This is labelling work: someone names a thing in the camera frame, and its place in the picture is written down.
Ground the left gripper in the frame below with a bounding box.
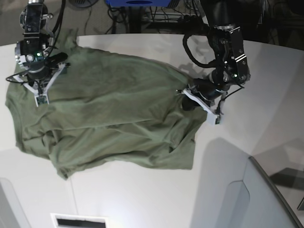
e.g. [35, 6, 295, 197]
[175, 77, 245, 125]

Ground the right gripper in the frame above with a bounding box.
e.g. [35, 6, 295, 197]
[6, 52, 70, 106]

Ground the green t-shirt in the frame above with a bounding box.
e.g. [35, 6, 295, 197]
[5, 30, 207, 179]

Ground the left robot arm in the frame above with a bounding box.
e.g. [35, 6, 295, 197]
[176, 0, 250, 125]

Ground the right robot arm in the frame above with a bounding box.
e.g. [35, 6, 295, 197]
[6, 0, 70, 106]

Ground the black power strip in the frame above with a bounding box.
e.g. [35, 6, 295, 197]
[141, 12, 207, 24]

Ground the blue box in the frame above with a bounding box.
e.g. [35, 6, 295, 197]
[105, 0, 171, 7]

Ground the grey chair backrest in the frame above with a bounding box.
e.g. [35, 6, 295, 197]
[248, 156, 304, 228]

